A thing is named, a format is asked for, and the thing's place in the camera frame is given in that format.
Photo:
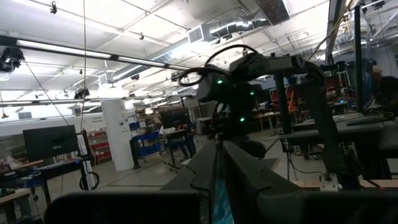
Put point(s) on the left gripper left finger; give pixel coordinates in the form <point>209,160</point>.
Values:
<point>186,202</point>

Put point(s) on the silver air duct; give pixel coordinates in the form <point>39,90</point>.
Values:
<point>230,25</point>

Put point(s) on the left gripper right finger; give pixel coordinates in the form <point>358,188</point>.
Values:
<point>264,202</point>

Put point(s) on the wooden desk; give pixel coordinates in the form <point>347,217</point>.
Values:
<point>12,196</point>

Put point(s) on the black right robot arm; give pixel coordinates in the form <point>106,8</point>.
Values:
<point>323,124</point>

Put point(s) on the black desk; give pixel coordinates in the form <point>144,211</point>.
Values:
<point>46,168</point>

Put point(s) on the blue cart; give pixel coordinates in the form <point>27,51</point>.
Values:
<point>146,144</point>

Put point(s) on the black overhead camera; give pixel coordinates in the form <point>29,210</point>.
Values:
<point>11,59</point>

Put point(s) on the white mounting bracket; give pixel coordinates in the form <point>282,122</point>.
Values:
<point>329,183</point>

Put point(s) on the square white pillar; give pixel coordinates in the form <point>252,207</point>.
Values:
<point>118,137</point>

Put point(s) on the black computer monitor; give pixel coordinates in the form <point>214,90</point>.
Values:
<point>49,143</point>

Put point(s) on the dark monitor on stand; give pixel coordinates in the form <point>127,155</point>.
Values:
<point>175,118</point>

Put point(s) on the short black frame post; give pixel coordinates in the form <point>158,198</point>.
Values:
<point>282,105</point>

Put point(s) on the person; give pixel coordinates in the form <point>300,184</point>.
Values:
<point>385,90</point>

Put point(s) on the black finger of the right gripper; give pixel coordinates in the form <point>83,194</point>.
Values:
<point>252,149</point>

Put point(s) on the overhead light rail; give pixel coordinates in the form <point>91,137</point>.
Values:
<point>46,101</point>
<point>62,48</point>

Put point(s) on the shelf with red bins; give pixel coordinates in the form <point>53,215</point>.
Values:
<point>99,146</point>

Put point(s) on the black work table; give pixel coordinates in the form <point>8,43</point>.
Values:
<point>326,133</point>

